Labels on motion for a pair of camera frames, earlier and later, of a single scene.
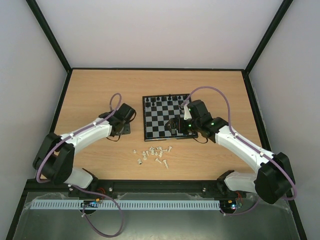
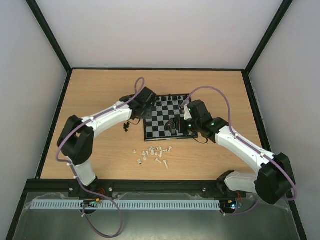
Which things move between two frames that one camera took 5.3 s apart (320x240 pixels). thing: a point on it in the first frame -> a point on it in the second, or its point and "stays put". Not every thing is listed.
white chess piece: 165,164 stays put
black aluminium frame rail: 139,186 stays put
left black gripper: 127,131 -> 148,115
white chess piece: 157,159 stays put
